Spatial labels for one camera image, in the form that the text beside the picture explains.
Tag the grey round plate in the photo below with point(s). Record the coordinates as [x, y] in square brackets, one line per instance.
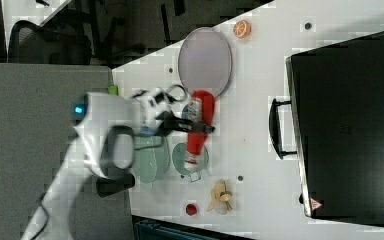
[205, 62]

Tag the blue bowl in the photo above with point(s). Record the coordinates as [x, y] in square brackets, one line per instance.
[146, 131]

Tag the yellow banana peel toy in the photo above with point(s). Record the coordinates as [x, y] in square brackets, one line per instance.
[220, 198]

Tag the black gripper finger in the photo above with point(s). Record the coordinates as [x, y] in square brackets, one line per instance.
[186, 125]

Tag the green perforated colander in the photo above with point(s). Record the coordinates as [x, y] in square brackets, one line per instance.
[152, 158]

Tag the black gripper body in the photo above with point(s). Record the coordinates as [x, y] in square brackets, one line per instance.
[155, 107]

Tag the green mug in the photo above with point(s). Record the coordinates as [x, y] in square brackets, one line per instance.
[179, 156]

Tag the red ketchup bottle toy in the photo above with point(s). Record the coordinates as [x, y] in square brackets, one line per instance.
[200, 110]

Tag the orange slice toy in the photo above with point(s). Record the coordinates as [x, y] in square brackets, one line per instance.
[242, 29]

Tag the red strawberry toy on table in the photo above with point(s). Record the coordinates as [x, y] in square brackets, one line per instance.
[191, 209]

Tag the silver black toaster oven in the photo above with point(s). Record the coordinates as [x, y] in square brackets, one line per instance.
[336, 96]

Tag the black office chair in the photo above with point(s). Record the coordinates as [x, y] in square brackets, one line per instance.
[32, 44]

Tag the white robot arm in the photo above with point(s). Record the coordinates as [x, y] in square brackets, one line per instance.
[106, 127]

